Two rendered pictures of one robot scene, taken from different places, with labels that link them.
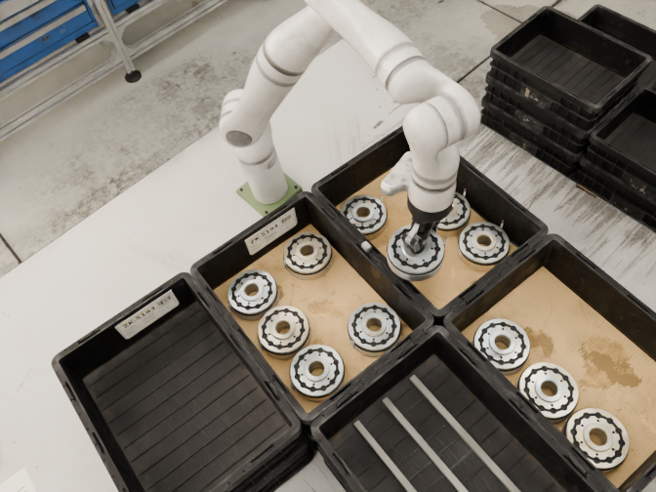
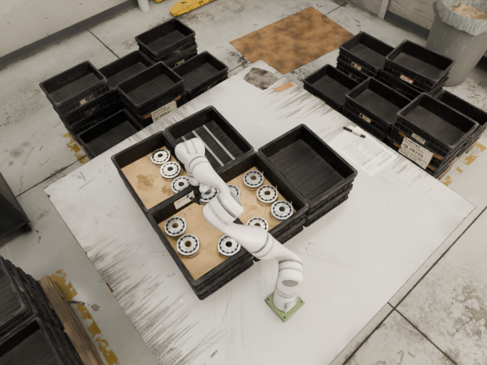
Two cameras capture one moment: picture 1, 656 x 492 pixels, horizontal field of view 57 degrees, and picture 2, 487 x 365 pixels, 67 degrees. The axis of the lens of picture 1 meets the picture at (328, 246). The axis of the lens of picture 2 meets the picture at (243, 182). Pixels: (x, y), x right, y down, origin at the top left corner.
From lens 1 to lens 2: 149 cm
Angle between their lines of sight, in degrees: 67
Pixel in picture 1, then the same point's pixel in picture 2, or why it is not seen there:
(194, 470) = (297, 155)
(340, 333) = (243, 196)
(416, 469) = (221, 154)
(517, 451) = not seen: hidden behind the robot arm
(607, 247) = (114, 253)
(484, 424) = not seen: hidden behind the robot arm
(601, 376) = (149, 178)
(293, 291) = (264, 214)
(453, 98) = (184, 145)
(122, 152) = not seen: outside the picture
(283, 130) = (278, 355)
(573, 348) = (154, 187)
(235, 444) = (283, 161)
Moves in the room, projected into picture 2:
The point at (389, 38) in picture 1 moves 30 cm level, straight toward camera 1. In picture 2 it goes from (203, 165) to (215, 101)
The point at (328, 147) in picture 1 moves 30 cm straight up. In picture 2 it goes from (248, 335) to (246, 316)
